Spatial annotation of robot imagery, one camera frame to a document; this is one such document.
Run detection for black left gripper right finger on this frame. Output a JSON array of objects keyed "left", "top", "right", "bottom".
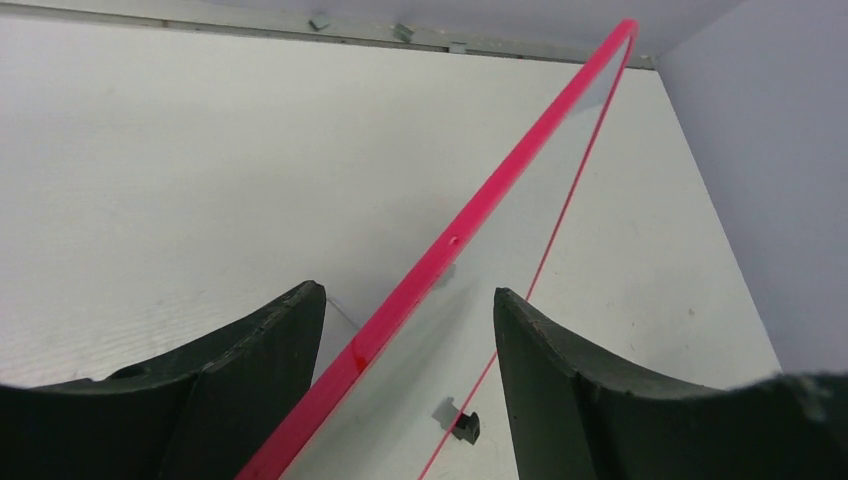
[{"left": 493, "top": 288, "right": 847, "bottom": 479}]

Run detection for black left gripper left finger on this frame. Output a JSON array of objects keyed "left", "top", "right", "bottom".
[{"left": 1, "top": 281, "right": 326, "bottom": 479}]

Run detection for pink framed whiteboard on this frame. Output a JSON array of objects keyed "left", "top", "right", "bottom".
[{"left": 240, "top": 19, "right": 639, "bottom": 479}]

